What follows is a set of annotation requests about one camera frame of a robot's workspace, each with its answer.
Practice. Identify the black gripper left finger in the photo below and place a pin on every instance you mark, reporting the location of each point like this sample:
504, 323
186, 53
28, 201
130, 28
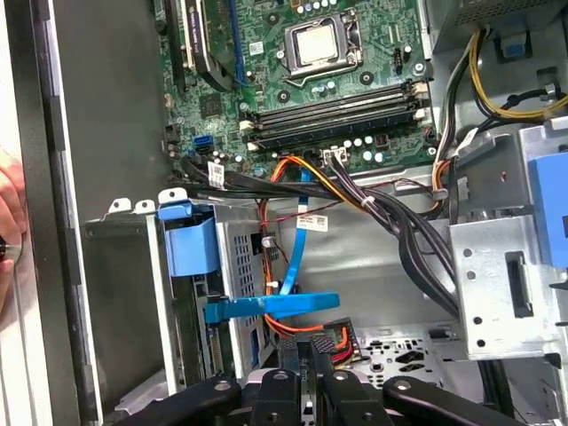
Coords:
277, 399

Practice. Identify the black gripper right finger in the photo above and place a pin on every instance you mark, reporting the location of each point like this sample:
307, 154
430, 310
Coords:
346, 399

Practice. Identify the hard disk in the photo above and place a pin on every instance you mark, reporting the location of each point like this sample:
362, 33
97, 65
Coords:
191, 239

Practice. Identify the metal disk bay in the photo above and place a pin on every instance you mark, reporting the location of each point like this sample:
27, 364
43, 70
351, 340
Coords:
242, 275

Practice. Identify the person's right hand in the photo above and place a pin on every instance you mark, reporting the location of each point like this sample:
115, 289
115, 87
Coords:
5, 284

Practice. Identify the person's left hand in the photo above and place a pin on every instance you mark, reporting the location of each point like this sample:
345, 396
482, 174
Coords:
13, 204

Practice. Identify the grey metal drive cage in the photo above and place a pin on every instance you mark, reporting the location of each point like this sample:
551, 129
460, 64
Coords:
483, 275

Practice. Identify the black RAM slot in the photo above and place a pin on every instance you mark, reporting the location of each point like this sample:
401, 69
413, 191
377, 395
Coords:
337, 128
333, 104

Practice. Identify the blue plastic drive latch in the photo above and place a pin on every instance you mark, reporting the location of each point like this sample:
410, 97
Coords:
550, 213

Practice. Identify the black open PC case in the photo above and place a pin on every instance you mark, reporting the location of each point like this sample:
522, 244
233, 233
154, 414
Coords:
111, 111

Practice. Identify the CPU socket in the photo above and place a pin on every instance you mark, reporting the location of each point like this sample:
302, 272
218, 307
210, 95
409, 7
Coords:
290, 49

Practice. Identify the silver CPU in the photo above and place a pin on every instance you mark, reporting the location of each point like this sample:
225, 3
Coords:
317, 44

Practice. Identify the white expansion slot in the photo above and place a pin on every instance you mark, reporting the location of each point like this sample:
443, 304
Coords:
188, 53

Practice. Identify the green motherboard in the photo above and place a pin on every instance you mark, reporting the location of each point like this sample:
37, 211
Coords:
266, 40

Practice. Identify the black expansion slot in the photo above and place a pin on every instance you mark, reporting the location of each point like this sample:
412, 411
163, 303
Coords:
176, 53

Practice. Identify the black graphics card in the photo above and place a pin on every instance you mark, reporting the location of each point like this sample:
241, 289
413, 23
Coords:
204, 40

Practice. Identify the grey power supply unit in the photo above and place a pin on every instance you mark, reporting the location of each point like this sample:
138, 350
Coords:
510, 9

